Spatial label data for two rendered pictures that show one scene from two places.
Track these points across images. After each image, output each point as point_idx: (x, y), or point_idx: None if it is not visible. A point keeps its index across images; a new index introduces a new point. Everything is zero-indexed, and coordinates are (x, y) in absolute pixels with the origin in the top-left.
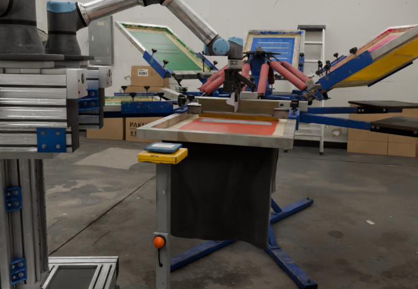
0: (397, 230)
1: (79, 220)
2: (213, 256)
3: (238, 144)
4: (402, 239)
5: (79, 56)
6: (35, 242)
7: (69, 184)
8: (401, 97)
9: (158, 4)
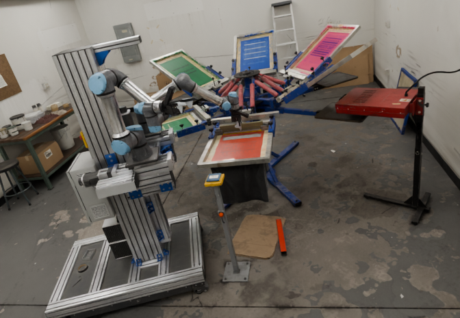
0: (348, 154)
1: None
2: None
3: (246, 164)
4: (350, 159)
5: (159, 133)
6: (163, 221)
7: None
8: (354, 42)
9: (163, 6)
